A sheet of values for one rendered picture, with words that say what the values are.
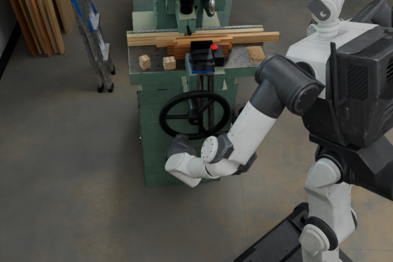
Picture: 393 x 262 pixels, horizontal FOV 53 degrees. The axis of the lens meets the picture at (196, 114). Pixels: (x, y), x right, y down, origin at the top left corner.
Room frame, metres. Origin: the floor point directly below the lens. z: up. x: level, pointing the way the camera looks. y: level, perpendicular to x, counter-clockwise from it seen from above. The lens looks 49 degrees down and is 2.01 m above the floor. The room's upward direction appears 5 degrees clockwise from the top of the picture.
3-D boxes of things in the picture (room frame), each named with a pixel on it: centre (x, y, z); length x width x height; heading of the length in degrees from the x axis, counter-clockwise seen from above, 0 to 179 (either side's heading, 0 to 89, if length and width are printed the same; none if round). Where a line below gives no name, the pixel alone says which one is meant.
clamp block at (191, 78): (1.19, -0.02, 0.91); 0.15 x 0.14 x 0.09; 102
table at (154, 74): (1.27, 0.00, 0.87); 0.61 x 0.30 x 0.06; 102
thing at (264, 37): (1.40, -0.07, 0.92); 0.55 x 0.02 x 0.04; 102
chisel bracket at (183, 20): (1.39, 0.08, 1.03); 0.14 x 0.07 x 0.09; 12
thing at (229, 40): (1.35, 0.00, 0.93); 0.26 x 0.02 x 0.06; 102
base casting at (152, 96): (1.49, 0.10, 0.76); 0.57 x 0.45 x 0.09; 12
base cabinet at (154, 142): (1.48, 0.10, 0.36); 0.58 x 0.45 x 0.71; 12
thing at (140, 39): (1.40, 0.03, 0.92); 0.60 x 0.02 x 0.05; 102
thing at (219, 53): (1.19, -0.02, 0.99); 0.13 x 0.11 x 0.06; 102
